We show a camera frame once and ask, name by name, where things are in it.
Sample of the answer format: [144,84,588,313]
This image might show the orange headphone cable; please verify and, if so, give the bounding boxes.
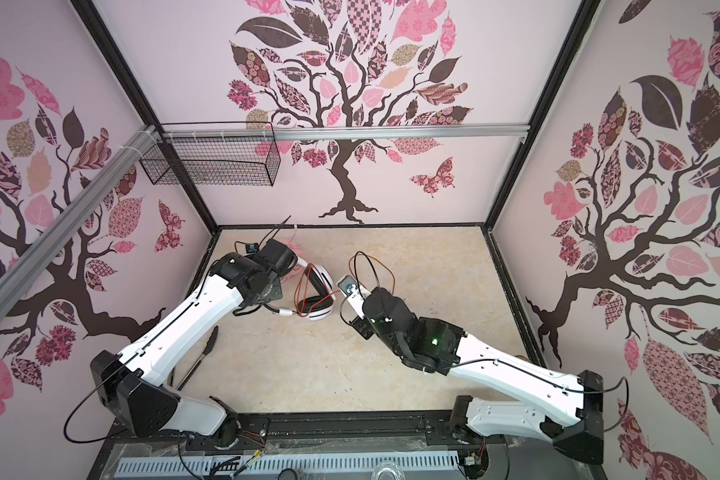
[293,250,397,316]

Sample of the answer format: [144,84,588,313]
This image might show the white black headphones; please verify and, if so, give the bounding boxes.
[264,257,338,321]

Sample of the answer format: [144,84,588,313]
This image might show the pink headphones with cable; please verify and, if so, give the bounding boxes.
[282,239,307,282]

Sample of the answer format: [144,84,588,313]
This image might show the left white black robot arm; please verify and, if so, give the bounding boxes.
[91,240,306,447]

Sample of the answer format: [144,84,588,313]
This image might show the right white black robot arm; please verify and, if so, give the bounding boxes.
[340,281,605,465]

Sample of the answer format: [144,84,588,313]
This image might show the black tongs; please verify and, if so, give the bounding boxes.
[176,326,220,391]

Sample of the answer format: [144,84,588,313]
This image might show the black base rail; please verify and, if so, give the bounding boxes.
[88,410,605,479]

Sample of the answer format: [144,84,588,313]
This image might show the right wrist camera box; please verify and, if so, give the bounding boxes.
[338,275,370,318]

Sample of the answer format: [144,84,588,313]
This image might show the black wire mesh basket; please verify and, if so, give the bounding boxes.
[140,120,281,187]

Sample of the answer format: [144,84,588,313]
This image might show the back aluminium rail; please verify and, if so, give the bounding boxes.
[162,123,530,141]

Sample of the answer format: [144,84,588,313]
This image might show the aluminium rail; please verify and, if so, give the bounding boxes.
[0,125,159,322]
[162,123,530,141]

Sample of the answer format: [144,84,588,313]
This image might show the white slotted cable duct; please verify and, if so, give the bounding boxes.
[113,451,461,479]

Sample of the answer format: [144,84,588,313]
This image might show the left aluminium rail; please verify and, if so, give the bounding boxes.
[0,125,159,322]

